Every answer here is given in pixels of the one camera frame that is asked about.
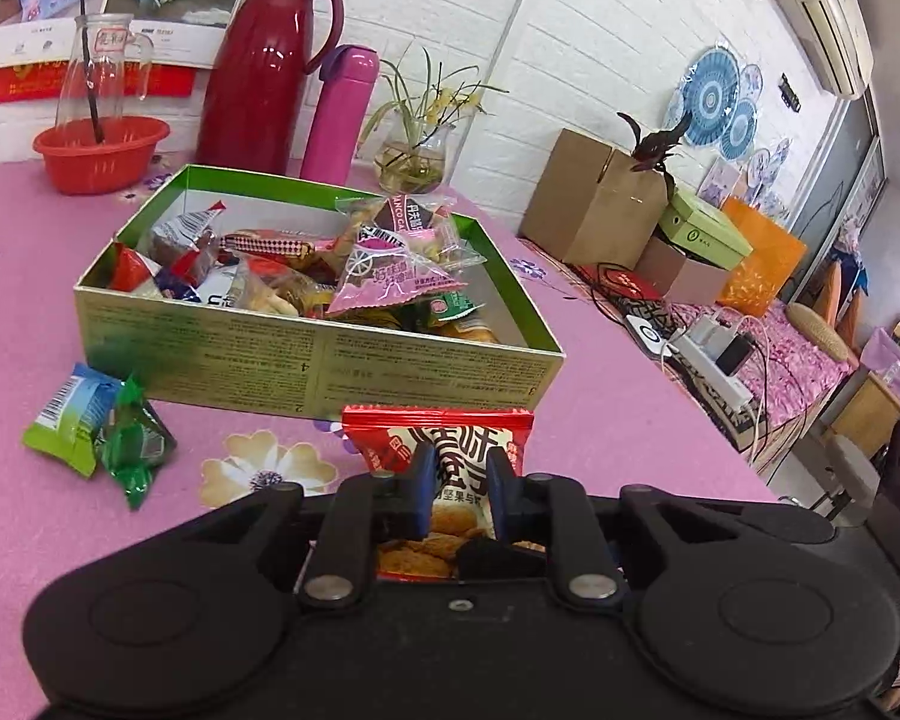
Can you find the pink floral tablecloth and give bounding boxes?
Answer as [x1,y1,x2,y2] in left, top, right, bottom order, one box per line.
[0,161,767,718]

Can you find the orange label pastry pack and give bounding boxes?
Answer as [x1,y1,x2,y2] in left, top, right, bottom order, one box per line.
[229,255,334,319]

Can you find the black stirring stick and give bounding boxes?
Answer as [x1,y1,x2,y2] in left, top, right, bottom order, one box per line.
[79,0,105,145]

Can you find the white power strip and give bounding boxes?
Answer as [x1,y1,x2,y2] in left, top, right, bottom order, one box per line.
[668,316,754,413]

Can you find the green lidded box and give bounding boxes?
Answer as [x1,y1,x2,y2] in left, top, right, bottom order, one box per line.
[658,188,752,270]

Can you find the red nut snack bag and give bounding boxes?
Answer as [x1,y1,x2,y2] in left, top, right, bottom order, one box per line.
[341,405,535,582]

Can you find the dark red thermos jug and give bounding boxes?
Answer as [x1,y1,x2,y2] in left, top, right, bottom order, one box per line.
[193,0,344,174]

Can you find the pink thermos bottle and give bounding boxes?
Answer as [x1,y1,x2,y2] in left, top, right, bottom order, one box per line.
[301,44,380,185]

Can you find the clear glass pitcher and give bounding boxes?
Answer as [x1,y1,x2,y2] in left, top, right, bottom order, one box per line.
[55,13,154,127]

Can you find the glass vase with plant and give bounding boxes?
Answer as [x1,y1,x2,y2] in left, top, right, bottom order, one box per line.
[357,47,507,195]

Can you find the small brown cardboard box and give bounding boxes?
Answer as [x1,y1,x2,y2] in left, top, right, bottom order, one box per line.
[634,238,730,304]

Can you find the red plastic basin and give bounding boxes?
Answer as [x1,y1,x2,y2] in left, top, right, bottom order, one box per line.
[32,115,170,195]

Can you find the green pea snack bag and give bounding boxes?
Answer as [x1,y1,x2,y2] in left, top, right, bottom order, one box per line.
[352,291,479,332]

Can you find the pink pastry pack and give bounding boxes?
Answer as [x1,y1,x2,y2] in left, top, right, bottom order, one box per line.
[326,224,466,317]

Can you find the red label pastry pack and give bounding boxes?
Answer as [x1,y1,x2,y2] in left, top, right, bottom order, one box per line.
[109,244,199,302]

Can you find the blue green snack pouch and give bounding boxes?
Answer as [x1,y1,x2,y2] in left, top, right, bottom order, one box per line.
[22,362,123,478]

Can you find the yellow snack bag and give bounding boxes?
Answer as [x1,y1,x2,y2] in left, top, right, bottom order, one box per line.
[437,316,499,344]

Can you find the green candy pouch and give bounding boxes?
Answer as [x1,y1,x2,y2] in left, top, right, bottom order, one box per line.
[94,377,176,511]

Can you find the brown cake clear pack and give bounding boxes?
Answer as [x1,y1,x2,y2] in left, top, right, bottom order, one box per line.
[137,202,226,288]

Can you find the blue patterned wall plates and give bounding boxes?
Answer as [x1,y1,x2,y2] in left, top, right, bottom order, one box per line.
[663,46,764,163]

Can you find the dark purple leafy plant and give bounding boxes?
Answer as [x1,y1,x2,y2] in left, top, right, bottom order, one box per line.
[617,112,692,200]

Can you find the red chips bag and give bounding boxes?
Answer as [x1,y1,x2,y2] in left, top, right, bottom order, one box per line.
[219,229,317,259]

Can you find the white air conditioner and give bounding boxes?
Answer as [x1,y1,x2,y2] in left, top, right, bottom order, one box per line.
[775,0,873,99]

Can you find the green cardboard snack box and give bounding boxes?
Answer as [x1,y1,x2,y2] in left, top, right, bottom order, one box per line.
[72,163,568,421]

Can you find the orange gift bag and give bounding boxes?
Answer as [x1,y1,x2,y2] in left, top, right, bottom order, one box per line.
[717,197,806,317]

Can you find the yellow cracker clear pack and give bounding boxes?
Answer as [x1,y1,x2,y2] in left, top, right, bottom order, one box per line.
[329,193,486,271]

